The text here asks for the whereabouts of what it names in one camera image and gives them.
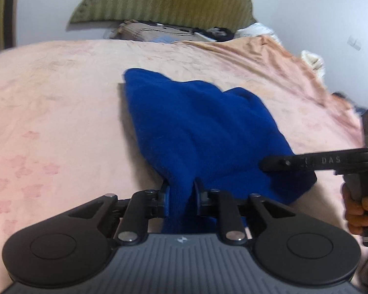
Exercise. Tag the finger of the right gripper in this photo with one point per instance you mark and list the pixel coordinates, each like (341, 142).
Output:
(305, 162)

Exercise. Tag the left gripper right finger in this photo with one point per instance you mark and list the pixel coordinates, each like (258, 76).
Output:
(234, 215)

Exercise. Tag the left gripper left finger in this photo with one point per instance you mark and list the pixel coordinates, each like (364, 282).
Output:
(125, 220)

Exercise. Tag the blue knit garment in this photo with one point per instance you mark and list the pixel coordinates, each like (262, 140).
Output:
(190, 131)

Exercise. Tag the dark clothes pile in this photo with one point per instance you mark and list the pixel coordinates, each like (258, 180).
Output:
(218, 34)

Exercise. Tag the right hand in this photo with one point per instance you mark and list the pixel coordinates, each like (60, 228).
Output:
(355, 212)

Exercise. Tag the cream crumpled cloth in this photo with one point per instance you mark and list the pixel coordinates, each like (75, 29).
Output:
(315, 61)

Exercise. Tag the pink floral bed sheet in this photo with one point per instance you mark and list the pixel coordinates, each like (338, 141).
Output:
(66, 137)

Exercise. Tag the white crumpled blanket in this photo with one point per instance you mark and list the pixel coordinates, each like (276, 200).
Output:
(254, 30)

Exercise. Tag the brown patterned pillow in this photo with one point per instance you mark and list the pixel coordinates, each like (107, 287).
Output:
(156, 33)

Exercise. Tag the olive padded headboard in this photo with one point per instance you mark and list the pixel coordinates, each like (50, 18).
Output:
(202, 14)

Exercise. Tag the white wall switch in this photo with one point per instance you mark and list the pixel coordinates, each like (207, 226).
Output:
(354, 43)

